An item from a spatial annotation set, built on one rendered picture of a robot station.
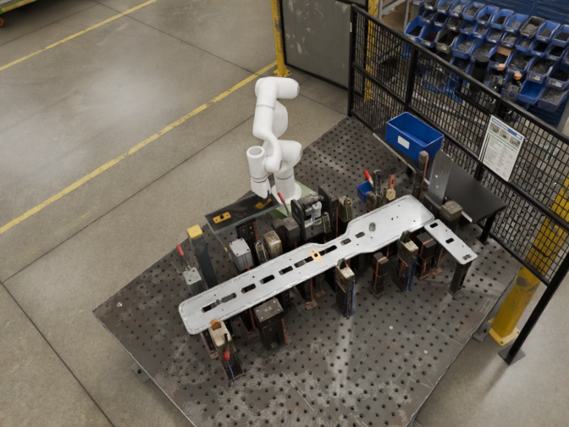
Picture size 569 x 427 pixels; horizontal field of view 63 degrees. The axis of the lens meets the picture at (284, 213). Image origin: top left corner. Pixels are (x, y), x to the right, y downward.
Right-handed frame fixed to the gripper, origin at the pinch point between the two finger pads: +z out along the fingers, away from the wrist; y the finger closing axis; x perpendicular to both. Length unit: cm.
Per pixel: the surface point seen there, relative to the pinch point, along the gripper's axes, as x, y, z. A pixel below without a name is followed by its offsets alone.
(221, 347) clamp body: -64, 38, 15
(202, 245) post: -35.1, -9.2, 11.2
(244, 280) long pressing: -32.8, 17.4, 18.8
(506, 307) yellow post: 85, 111, 88
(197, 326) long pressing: -64, 20, 19
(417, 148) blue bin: 89, 34, 7
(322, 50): 230, -159, 70
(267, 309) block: -38, 39, 16
